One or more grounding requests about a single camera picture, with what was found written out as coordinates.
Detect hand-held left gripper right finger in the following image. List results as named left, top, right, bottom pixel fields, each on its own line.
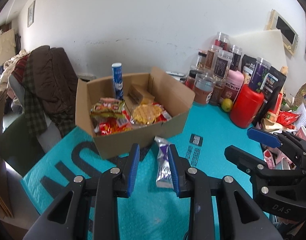
left=167, top=144, right=283, bottom=240

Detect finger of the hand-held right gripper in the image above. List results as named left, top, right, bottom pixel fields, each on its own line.
left=247, top=127, right=306, bottom=155
left=224, top=145, right=268, bottom=180

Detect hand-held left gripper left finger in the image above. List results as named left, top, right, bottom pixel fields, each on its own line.
left=23, top=144, right=141, bottom=240

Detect silver purple snack packet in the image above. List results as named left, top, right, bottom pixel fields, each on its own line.
left=154, top=135, right=174, bottom=188

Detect brown cardboard box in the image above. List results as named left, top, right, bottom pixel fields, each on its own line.
left=75, top=66, right=196, bottom=159

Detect large red snack packet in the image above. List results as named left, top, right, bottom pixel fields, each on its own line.
left=94, top=120, right=132, bottom=135

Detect red barcode snack packet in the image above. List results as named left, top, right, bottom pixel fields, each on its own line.
left=153, top=102, right=172, bottom=123

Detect clear waffle packet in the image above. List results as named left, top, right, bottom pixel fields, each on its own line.
left=131, top=104, right=163, bottom=125

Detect peanut snack packet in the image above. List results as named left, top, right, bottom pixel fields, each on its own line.
left=128, top=84, right=155, bottom=104

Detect blue candy tube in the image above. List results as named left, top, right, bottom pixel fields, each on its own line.
left=111, top=63, right=124, bottom=100

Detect red crinkled bag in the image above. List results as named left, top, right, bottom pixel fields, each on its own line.
left=277, top=110, right=301, bottom=127

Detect orange yellow carton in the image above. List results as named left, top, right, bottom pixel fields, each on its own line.
left=265, top=92, right=283, bottom=122

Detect red canister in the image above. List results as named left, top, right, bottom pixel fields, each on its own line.
left=230, top=84, right=265, bottom=128

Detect small black card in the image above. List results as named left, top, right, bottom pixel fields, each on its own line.
left=190, top=134, right=203, bottom=146

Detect teal bubble mailer mat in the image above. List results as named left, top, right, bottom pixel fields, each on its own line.
left=20, top=90, right=271, bottom=240

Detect green lime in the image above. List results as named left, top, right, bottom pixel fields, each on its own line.
left=221, top=98, right=234, bottom=112

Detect black picture pouch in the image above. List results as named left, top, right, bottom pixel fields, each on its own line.
left=260, top=66, right=287, bottom=105

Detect pink canister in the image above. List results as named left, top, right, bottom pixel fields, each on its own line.
left=222, top=69, right=245, bottom=103

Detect straw hat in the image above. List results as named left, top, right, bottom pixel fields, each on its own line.
left=294, top=81, right=306, bottom=108

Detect black white pouch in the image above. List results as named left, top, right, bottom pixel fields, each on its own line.
left=240, top=54, right=258, bottom=85

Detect wide jar brown contents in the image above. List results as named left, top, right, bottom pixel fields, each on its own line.
left=193, top=73, right=216, bottom=105

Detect clear jar black label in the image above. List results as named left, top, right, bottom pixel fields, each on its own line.
left=213, top=50, right=233, bottom=80

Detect clear jar dark label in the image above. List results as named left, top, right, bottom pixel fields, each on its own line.
left=229, top=45, right=242, bottom=70

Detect white foam board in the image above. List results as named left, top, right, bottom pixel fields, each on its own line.
left=230, top=29, right=287, bottom=67

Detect clear jar brown label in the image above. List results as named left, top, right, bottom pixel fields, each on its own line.
left=205, top=44, right=223, bottom=72

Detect white remote control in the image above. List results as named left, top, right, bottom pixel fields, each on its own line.
left=165, top=70, right=186, bottom=78

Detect small clear nut jar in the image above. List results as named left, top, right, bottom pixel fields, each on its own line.
left=197, top=51, right=208, bottom=72

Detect clear jar red label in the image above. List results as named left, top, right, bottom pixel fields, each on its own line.
left=214, top=32, right=230, bottom=52

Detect green plaid scarf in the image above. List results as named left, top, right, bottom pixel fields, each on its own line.
left=23, top=60, right=48, bottom=137

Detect brown quilted jacket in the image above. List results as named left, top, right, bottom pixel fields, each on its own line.
left=23, top=45, right=79, bottom=138

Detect dark green sofa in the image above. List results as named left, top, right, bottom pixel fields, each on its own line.
left=0, top=112, right=46, bottom=170

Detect grey chair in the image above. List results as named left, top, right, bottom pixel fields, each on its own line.
left=8, top=76, right=27, bottom=110

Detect pile of clothes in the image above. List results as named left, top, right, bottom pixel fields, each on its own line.
left=0, top=50, right=28, bottom=98

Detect cream foam board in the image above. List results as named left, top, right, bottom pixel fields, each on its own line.
left=0, top=29, right=16, bottom=65

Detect cream framed wall mirror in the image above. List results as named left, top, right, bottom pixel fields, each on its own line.
left=265, top=9, right=300, bottom=54

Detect small framed wall picture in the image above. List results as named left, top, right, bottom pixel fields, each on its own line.
left=27, top=0, right=36, bottom=27

